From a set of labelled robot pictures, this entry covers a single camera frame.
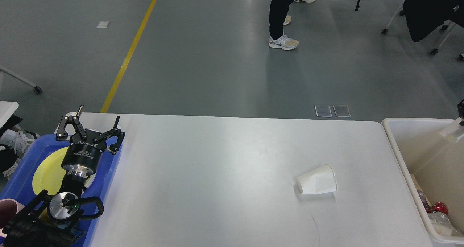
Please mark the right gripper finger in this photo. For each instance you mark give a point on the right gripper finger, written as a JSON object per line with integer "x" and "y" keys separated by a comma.
{"x": 460, "y": 109}

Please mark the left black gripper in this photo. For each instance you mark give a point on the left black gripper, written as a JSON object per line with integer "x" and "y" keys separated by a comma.
{"x": 85, "y": 155}

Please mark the white paper cup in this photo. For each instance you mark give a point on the white paper cup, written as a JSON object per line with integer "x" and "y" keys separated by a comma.
{"x": 320, "y": 180}
{"x": 454, "y": 131}

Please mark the yellow plastic plate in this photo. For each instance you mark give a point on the yellow plastic plate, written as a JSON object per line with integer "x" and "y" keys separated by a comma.
{"x": 49, "y": 173}

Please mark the brown paper bag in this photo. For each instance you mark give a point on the brown paper bag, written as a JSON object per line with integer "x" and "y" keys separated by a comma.
{"x": 416, "y": 184}

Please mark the silver foil bag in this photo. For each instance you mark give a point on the silver foil bag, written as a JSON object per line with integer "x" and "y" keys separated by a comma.
{"x": 425, "y": 201}

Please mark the crushed red soda can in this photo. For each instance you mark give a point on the crushed red soda can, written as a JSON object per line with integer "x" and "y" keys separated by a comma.
{"x": 438, "y": 207}

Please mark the small white cup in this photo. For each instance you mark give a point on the small white cup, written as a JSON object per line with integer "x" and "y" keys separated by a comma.
{"x": 444, "y": 230}

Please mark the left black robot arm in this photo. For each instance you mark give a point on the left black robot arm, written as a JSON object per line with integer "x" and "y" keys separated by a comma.
{"x": 51, "y": 220}

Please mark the pale green plate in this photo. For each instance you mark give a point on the pale green plate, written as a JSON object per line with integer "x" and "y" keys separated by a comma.
{"x": 89, "y": 173}

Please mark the beige plastic bin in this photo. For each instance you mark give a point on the beige plastic bin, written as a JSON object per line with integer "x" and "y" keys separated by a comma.
{"x": 438, "y": 166}

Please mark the blue plastic tray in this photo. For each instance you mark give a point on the blue plastic tray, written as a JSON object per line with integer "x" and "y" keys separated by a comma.
{"x": 20, "y": 185}

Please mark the white side table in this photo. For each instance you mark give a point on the white side table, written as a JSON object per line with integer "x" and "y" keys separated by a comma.
{"x": 8, "y": 108}

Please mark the pink ribbed cup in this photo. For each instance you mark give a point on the pink ribbed cup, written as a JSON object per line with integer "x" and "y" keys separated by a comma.
{"x": 8, "y": 209}

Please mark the right floor outlet plate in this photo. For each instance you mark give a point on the right floor outlet plate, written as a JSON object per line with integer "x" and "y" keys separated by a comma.
{"x": 342, "y": 111}

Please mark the floor outlet plate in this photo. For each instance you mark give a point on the floor outlet plate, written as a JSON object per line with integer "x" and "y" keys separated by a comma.
{"x": 342, "y": 111}
{"x": 323, "y": 111}

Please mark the left floor outlet plate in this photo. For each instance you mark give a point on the left floor outlet plate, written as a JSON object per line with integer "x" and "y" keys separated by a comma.
{"x": 323, "y": 111}

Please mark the person in black trousers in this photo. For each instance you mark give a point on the person in black trousers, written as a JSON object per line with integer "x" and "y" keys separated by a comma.
{"x": 277, "y": 15}

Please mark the white rolling chair frame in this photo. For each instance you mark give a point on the white rolling chair frame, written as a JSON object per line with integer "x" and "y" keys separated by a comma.
{"x": 446, "y": 28}

